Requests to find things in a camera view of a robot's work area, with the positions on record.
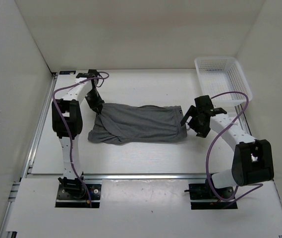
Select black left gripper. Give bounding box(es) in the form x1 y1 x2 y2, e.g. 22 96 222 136
85 89 105 114

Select grey cotton shorts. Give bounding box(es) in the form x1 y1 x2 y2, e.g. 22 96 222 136
88 103 187 145

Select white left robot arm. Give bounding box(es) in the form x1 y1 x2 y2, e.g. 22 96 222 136
52 69 105 198

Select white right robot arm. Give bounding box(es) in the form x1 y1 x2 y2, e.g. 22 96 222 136
181 95 274 198

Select blue corner label sticker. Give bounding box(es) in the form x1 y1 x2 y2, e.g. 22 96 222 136
59 70 76 75

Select white perforated plastic basket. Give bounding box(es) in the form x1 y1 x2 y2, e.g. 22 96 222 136
194 56 253 107

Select aluminium right frame rail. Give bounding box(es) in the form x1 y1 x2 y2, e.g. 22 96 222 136
234 104 267 180

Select aluminium frame rail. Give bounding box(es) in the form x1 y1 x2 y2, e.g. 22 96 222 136
84 173 206 180
0 72 59 238
234 104 267 180

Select aluminium front frame rail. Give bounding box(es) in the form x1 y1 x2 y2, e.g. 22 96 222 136
84 173 206 180

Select aluminium left frame rail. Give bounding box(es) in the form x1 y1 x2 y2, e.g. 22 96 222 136
0 72 59 238

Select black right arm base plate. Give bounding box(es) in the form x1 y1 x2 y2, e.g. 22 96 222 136
184 181 238 210

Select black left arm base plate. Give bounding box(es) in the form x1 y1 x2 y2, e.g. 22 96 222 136
55 183 102 209

